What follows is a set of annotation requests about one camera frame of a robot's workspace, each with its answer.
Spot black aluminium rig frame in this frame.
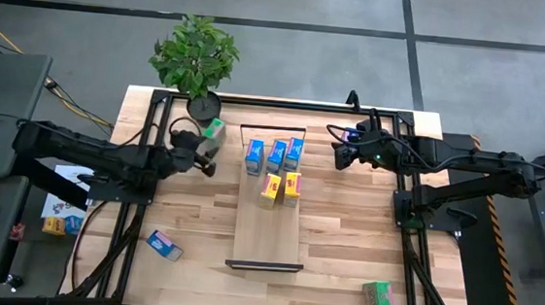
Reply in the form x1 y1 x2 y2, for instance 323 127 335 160
58 81 489 305

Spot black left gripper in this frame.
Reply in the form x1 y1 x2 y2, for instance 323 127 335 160
166 128 221 179

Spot small yellow box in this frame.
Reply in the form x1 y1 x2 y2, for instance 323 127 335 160
41 216 69 238

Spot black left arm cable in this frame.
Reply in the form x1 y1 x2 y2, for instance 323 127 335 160
167 115 206 141

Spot blue Frosted Flakes box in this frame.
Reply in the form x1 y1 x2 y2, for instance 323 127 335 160
343 127 362 145

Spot boxes on floor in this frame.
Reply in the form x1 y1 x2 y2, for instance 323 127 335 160
39 162 96 223

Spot wooden tray board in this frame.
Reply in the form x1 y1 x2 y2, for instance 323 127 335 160
222 121 317 276

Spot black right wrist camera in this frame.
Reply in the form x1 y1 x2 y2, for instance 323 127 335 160
328 141 353 172

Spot yellow Corn Pops box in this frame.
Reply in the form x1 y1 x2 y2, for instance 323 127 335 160
257 171 284 212
281 170 304 209

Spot small red packet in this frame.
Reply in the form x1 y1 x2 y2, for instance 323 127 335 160
8 221 27 243

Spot blue cereal box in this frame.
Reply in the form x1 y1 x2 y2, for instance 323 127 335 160
243 137 267 178
143 228 187 263
265 138 289 176
282 135 307 174

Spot black mat with hazard stripe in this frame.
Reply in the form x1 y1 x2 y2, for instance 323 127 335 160
428 131 543 305

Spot black arched bracket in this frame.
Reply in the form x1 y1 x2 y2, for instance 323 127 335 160
344 88 363 114

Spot small blue box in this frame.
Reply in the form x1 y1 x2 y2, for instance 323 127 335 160
62 213 85 237

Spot green Apple Jacks box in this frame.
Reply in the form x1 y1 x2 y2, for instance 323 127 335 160
359 279 398 305
199 116 229 159

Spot green plant in black pot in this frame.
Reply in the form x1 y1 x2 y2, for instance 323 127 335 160
143 10 244 130

